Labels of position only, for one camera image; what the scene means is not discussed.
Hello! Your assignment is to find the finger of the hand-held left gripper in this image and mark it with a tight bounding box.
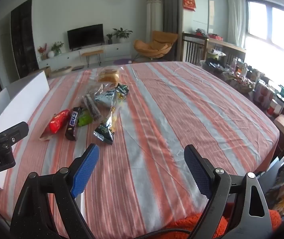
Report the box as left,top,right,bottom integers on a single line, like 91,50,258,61
0,121,30,152

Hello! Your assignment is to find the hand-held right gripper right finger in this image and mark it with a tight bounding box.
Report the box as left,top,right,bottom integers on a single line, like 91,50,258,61
184,144,274,239

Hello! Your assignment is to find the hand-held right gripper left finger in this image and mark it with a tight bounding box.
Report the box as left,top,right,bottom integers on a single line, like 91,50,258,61
9,143,100,239

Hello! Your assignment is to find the dark triangular snack packet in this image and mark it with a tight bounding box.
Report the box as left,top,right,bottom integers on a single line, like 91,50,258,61
94,122,114,145

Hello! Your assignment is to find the dark chocolate bar packet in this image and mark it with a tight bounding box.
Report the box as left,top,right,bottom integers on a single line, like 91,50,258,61
65,107,83,141

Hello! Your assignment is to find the light green wafer packet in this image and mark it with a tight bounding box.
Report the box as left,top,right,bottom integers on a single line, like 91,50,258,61
78,111,94,127

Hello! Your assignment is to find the red snack packet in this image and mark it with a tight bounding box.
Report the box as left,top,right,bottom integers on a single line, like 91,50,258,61
40,110,70,142

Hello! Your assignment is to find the brown roll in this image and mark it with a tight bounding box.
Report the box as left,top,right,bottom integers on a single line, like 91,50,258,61
82,94,103,123

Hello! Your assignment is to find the pale triangular snack packet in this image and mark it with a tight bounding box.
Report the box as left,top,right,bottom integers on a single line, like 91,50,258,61
94,90,119,109

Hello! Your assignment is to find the dark green snack packet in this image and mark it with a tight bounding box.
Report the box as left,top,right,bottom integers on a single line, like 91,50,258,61
114,83,130,100

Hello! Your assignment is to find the bread loaf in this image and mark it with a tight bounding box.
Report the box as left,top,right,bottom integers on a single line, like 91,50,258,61
97,66,121,87

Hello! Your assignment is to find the wicker basket of snacks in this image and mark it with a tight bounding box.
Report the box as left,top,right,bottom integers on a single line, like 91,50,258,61
223,72,256,94

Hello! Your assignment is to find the white board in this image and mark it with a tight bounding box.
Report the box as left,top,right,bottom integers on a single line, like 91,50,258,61
0,70,50,190

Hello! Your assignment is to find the orange fluffy cloth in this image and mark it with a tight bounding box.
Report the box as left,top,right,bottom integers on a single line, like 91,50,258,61
162,203,282,239

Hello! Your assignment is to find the orange grey striped tablecloth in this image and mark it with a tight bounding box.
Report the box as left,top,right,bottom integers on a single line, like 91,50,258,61
0,61,281,239

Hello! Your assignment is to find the tan floor mat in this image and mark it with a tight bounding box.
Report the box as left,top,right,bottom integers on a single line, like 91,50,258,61
49,66,73,77

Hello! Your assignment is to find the red flower arrangement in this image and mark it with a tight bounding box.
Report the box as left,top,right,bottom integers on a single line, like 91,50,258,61
38,43,47,60

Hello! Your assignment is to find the black display cabinet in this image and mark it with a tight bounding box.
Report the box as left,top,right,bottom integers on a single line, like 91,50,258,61
10,0,40,79

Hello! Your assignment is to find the green plant in white vase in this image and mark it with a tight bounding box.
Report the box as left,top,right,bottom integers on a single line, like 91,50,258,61
47,41,64,57

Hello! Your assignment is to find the group of red white cans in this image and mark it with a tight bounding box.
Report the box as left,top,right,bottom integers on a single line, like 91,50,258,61
253,80,284,117

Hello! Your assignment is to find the black tray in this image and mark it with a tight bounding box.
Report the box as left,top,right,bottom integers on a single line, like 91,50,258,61
200,58,228,75

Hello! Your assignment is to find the purple rug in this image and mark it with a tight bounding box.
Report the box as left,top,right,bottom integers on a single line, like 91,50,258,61
114,58,132,66

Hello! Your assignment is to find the wooden stool with metal legs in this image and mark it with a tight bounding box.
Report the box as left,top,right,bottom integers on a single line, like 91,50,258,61
81,50,104,67

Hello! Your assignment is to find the row of bottles and jars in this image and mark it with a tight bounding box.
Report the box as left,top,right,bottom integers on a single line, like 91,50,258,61
229,58,262,80

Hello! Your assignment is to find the white and green pot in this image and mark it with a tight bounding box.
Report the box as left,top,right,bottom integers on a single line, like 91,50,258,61
207,49,226,60

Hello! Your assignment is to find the white television cabinet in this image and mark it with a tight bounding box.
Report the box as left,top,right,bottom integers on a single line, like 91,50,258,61
38,42,132,71

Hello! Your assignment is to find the black television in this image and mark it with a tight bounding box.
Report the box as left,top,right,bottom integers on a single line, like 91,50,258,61
67,24,105,50

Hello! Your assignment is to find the dark wooden slatted chair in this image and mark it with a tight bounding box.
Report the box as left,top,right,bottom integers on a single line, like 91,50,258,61
182,33,208,65

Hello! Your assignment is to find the wooden sideboard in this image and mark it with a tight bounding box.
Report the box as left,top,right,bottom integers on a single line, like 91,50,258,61
205,38,246,63

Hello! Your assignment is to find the orange lounge chair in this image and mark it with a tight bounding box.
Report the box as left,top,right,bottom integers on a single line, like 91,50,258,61
134,30,178,60

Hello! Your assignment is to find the large leafy potted plant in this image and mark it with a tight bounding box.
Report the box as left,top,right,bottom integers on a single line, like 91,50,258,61
112,28,133,43

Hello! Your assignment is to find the white curtain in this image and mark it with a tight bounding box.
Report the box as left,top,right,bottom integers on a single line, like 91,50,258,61
227,0,244,48

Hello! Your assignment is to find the grey curtain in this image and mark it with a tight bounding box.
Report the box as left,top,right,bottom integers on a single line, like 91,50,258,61
156,0,183,61

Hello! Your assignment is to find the white standing air conditioner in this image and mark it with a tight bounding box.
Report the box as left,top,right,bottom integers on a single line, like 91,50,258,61
146,0,164,40

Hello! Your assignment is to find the window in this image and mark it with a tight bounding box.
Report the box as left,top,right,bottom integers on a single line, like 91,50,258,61
244,0,284,85

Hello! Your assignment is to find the black cable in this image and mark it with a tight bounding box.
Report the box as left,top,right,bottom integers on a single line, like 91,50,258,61
132,228,193,239

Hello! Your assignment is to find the red wall hanging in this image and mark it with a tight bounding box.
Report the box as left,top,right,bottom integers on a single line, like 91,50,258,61
182,0,197,12

